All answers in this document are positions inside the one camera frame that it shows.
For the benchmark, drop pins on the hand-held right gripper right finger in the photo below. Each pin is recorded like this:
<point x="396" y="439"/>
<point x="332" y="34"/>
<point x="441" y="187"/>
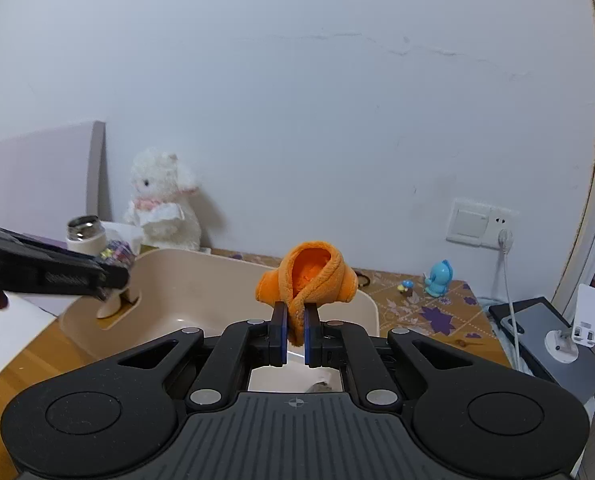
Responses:
<point x="311" y="342"/>

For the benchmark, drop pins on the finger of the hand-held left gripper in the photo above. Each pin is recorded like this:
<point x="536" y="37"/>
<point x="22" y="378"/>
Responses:
<point x="52" y="270"/>

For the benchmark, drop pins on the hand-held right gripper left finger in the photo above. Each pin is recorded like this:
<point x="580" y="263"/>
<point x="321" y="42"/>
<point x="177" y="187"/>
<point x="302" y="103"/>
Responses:
<point x="279" y="342"/>

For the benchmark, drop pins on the colourful beaded ornament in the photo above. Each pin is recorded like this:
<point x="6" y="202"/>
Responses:
<point x="119" y="252"/>

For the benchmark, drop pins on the orange fleece cloth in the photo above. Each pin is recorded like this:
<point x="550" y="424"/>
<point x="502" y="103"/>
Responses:
<point x="307" y="272"/>

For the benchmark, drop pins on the beige plastic basin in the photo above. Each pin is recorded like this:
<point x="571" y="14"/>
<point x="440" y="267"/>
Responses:
<point x="197" y="290"/>

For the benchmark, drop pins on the white thermos bottle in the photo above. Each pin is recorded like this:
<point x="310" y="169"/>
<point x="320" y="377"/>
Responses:
<point x="83" y="237"/>

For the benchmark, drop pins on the small dark item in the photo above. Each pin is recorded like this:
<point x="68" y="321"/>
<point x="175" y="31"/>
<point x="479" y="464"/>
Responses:
<point x="319" y="387"/>

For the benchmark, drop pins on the pale pink board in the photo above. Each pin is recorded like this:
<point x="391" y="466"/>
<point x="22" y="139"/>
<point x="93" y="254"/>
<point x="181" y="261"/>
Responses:
<point x="37" y="185"/>

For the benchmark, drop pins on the small mushroom figurine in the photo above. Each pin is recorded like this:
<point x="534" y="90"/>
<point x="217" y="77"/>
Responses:
<point x="405" y="287"/>

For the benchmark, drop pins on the white plush toy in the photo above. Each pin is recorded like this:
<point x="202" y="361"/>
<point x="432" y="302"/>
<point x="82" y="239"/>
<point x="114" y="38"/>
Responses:
<point x="163" y="200"/>

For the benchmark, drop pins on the blue toy figure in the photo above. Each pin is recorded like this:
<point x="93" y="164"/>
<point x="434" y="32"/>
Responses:
<point x="438" y="278"/>

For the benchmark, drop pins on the grey tablet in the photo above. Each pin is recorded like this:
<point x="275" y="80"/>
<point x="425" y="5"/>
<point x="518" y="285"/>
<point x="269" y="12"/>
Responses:
<point x="552" y="347"/>

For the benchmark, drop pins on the white phone stand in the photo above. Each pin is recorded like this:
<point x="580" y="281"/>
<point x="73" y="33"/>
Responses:
<point x="577" y="330"/>

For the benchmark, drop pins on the white wall switch socket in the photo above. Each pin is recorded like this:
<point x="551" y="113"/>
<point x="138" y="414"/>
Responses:
<point x="480" y="224"/>

